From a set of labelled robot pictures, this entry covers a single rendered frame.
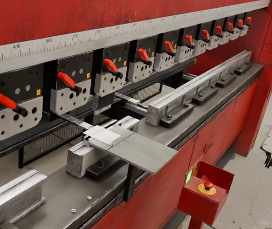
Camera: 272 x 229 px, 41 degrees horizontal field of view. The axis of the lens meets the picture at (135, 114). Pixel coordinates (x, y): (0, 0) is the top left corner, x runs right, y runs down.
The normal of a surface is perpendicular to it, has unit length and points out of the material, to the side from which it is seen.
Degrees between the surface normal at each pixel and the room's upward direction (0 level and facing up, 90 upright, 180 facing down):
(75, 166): 90
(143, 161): 0
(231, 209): 0
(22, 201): 90
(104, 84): 90
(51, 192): 0
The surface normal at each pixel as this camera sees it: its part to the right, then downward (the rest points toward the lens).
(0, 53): 0.84, 0.34
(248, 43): -0.51, 0.29
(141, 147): 0.15, -0.89
